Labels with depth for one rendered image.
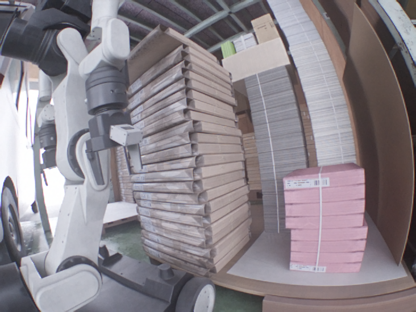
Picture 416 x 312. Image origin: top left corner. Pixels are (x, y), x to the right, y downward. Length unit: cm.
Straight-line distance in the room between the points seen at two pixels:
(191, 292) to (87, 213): 35
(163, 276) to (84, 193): 33
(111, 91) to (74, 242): 38
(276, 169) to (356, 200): 51
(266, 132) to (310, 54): 53
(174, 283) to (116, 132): 43
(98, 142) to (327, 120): 92
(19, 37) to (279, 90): 111
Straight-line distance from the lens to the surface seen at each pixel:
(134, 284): 62
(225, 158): 74
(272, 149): 95
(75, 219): 49
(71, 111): 52
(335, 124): 94
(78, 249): 51
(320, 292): 65
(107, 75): 35
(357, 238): 65
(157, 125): 72
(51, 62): 60
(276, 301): 61
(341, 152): 94
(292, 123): 94
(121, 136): 29
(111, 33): 38
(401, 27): 73
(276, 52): 111
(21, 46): 59
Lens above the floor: 54
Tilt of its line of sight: 3 degrees up
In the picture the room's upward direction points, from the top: 7 degrees counter-clockwise
